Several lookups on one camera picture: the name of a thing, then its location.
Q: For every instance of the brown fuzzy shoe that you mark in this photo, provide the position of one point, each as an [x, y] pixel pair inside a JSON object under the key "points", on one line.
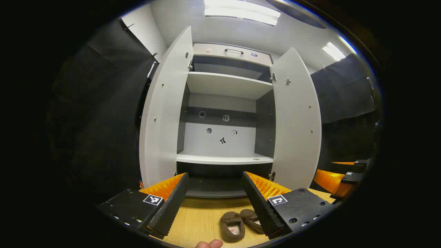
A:
{"points": [[250, 217], [229, 224]]}

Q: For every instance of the small ceiling light panel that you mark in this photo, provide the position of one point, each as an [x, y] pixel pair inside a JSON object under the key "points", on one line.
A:
{"points": [[333, 51], [348, 45]]}

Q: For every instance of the large ceiling light panel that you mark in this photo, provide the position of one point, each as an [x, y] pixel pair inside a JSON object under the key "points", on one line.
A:
{"points": [[241, 12]]}

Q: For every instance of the white cabinet door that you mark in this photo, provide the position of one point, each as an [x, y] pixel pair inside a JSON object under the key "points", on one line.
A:
{"points": [[165, 113], [296, 131]]}

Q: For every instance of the white cabinet drawer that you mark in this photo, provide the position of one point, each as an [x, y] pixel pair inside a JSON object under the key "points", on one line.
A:
{"points": [[213, 51]]}

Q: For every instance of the black backdrop cloth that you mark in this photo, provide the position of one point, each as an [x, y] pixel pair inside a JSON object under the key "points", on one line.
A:
{"points": [[103, 113]]}

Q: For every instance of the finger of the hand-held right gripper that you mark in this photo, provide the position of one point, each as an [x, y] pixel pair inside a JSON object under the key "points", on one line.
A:
{"points": [[327, 181], [360, 164]]}

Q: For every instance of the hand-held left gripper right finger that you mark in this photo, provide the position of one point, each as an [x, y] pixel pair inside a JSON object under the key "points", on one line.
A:
{"points": [[258, 203]]}

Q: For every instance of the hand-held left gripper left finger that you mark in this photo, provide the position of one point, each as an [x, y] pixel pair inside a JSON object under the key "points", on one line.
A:
{"points": [[174, 203]]}

